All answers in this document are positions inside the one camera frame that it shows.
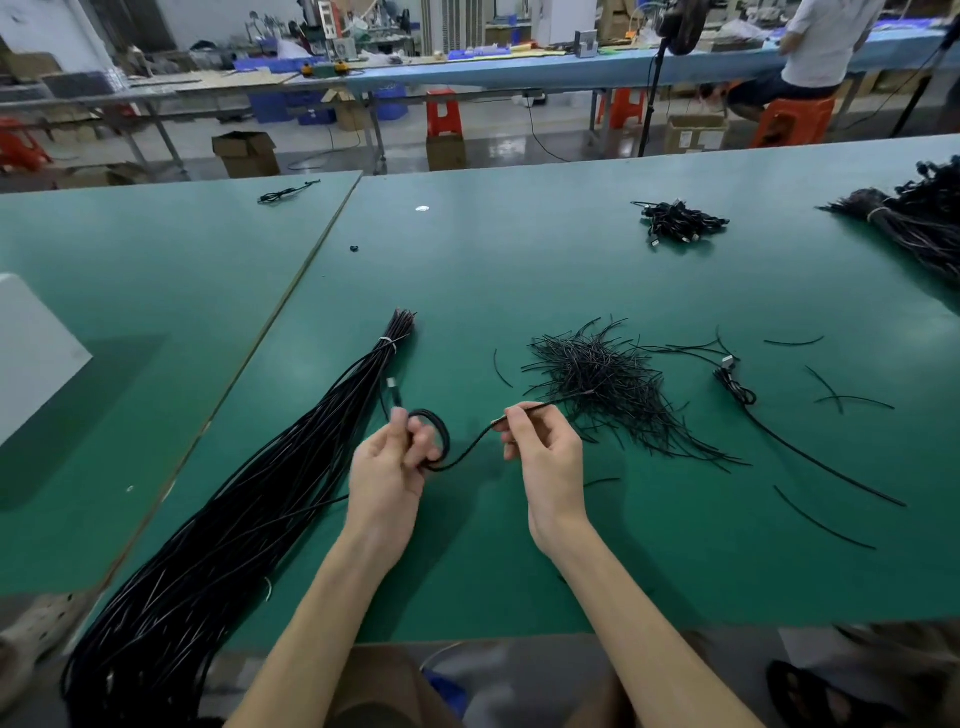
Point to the person's left hand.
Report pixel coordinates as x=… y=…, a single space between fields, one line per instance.
x=387 y=480

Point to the person's right hand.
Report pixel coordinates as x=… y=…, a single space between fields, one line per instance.
x=551 y=473

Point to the person's left forearm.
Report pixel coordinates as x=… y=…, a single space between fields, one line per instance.
x=308 y=638

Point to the person's right forearm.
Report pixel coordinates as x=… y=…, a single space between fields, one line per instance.
x=645 y=638

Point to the blue plastic item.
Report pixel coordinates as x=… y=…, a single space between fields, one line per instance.
x=447 y=695

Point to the small cardboard box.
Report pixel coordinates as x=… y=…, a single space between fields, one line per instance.
x=446 y=153

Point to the black sandal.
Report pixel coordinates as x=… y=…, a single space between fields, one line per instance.
x=825 y=693

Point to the open cardboard box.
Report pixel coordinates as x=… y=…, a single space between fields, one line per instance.
x=245 y=153

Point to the red plastic stool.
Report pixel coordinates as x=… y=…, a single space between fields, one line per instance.
x=444 y=114

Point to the orange plastic stool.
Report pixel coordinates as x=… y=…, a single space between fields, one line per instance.
x=18 y=146
x=792 y=122
x=623 y=108

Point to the large white box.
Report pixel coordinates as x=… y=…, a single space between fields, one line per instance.
x=33 y=353

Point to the white clog shoe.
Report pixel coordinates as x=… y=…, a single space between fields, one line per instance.
x=38 y=638

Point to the long blue workbench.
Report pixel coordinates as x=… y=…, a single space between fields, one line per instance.
x=585 y=68

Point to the black fan on stand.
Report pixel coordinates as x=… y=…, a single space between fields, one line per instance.
x=683 y=23

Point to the black tripod stand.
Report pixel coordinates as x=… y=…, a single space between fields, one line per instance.
x=927 y=75

